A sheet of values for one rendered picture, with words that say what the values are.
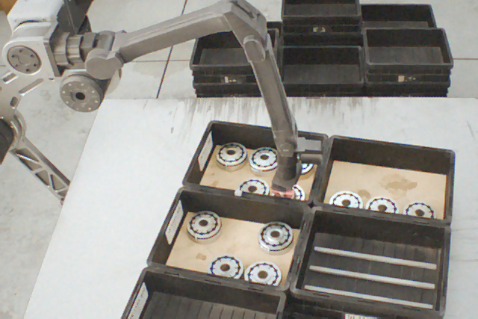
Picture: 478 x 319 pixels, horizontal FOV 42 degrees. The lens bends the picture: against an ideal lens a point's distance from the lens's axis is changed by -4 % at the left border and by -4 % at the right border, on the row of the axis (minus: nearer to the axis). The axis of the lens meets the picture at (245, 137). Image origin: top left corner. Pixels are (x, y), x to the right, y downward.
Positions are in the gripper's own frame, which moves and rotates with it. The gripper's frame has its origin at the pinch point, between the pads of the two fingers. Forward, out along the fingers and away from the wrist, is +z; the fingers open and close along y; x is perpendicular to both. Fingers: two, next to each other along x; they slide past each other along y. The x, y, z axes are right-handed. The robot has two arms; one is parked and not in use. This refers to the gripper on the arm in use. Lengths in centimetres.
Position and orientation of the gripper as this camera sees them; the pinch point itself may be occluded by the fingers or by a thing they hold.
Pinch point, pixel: (286, 193)
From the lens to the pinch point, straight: 194.3
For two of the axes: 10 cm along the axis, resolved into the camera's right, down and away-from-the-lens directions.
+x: -9.4, -2.1, 2.7
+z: 0.4, 7.2, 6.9
